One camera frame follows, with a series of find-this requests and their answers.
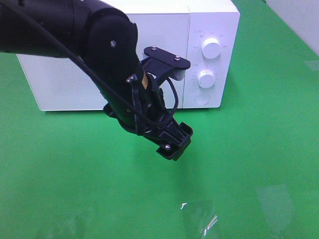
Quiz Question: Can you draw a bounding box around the white microwave oven body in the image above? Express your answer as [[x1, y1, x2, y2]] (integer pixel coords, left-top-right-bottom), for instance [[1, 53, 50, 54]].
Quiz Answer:
[[114, 0, 240, 109]]

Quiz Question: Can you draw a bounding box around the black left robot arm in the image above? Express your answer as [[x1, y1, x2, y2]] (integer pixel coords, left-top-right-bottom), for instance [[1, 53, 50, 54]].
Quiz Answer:
[[0, 0, 193, 160]]

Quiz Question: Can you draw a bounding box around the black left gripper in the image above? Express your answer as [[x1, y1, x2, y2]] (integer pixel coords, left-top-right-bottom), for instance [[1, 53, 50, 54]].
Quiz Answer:
[[103, 73, 193, 161]]

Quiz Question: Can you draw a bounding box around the white microwave knob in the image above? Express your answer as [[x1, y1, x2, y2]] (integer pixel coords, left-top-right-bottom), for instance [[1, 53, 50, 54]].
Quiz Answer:
[[197, 70, 216, 89], [201, 37, 221, 59]]

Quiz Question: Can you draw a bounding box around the white microwave door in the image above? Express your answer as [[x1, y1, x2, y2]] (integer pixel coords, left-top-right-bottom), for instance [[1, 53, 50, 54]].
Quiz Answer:
[[17, 13, 189, 111]]

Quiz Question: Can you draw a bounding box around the green table mat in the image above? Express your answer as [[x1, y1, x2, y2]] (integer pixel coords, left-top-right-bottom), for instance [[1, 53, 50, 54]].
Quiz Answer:
[[0, 0, 319, 239]]

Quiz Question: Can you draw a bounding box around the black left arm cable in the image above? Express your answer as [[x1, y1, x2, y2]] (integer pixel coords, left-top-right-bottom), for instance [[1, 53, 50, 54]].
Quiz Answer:
[[0, 0, 179, 132]]

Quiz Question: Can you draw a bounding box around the round white door release button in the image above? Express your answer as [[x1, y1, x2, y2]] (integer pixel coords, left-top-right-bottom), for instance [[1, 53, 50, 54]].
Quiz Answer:
[[195, 93, 210, 106]]

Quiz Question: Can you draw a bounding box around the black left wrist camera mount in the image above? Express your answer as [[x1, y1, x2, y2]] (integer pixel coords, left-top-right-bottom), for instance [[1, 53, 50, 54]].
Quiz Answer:
[[141, 46, 191, 86]]

